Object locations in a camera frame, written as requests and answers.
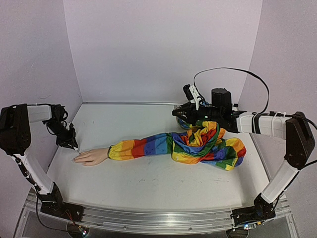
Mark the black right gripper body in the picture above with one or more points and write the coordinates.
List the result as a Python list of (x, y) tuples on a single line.
[(193, 113)]

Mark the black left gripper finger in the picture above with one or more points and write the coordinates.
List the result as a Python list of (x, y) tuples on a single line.
[(72, 137), (67, 144)]

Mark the clear glitter nail polish bottle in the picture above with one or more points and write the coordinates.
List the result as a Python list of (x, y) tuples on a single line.
[(179, 112)]

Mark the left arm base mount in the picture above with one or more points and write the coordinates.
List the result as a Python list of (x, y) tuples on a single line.
[(52, 204)]

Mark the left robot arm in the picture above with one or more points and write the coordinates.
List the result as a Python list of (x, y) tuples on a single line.
[(15, 138)]

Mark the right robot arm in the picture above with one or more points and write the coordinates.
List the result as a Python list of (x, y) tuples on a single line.
[(292, 131)]

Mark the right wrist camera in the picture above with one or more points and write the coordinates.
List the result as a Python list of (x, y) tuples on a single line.
[(193, 95)]

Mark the mannequin hand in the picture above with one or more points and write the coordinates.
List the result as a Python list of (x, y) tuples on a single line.
[(92, 157)]

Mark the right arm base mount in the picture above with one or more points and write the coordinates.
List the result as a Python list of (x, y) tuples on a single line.
[(259, 212)]

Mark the rainbow striped sleeve cloth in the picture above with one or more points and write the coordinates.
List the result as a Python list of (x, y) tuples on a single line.
[(202, 142)]

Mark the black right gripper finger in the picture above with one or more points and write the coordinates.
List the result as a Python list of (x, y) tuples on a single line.
[(185, 109), (190, 119)]

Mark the aluminium front rail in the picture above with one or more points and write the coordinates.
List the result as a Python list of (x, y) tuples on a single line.
[(35, 224)]

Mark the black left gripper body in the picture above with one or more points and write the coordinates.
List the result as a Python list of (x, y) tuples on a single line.
[(58, 129)]

